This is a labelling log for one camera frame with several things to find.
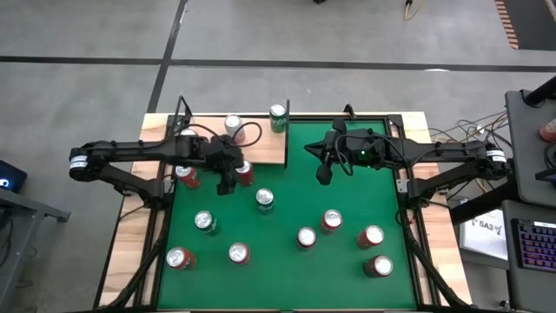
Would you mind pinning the black table frame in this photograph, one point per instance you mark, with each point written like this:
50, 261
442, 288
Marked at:
394, 121

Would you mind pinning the gray desk top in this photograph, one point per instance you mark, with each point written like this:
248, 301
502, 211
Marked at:
510, 282
525, 152

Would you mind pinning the green Sprite can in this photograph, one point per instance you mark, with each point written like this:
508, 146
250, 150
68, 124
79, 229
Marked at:
205, 221
278, 124
265, 200

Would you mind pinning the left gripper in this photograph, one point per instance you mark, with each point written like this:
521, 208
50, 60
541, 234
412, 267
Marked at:
221, 154

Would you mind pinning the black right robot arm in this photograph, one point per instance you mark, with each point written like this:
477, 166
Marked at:
434, 150

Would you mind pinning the black desk beam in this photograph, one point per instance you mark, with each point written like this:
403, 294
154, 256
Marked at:
482, 204

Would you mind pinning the red Coca-Cola can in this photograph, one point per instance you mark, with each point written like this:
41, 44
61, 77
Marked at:
246, 174

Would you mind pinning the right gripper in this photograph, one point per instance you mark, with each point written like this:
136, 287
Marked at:
360, 148

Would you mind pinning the red Star Wars cola can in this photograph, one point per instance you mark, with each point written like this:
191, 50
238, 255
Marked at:
306, 237

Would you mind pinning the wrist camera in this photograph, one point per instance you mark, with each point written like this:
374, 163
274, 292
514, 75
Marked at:
226, 187
323, 175

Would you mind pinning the red soda can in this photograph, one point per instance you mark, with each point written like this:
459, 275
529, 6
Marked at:
189, 179
380, 266
178, 257
371, 236

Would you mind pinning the backlit computer keyboard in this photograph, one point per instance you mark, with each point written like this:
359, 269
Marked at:
536, 245

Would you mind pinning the black striped-edge floor mat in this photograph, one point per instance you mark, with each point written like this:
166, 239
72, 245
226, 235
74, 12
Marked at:
534, 21

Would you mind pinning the red object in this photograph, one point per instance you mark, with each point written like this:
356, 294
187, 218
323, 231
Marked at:
549, 131

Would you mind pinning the gray metal stand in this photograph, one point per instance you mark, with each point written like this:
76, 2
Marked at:
39, 208

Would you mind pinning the black device blue light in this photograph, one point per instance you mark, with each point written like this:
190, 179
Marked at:
13, 178

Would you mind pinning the black pole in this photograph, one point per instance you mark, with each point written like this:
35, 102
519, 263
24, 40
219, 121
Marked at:
540, 93

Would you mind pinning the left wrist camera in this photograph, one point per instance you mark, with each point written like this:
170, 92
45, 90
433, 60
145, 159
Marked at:
226, 187

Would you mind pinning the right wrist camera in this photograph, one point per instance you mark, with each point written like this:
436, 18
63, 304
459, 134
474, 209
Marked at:
323, 175

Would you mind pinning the white paper sign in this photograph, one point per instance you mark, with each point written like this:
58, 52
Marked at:
482, 235

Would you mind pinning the green table mat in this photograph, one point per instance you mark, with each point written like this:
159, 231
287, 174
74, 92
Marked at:
278, 282

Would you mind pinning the white red Spindrift can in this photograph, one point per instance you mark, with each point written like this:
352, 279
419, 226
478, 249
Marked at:
232, 124

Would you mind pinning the gray metal bracket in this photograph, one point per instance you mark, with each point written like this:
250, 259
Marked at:
401, 186

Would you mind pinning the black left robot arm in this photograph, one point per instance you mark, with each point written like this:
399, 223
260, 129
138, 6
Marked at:
139, 150

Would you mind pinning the wooden shelf board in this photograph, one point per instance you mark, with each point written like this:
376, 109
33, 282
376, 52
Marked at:
265, 148

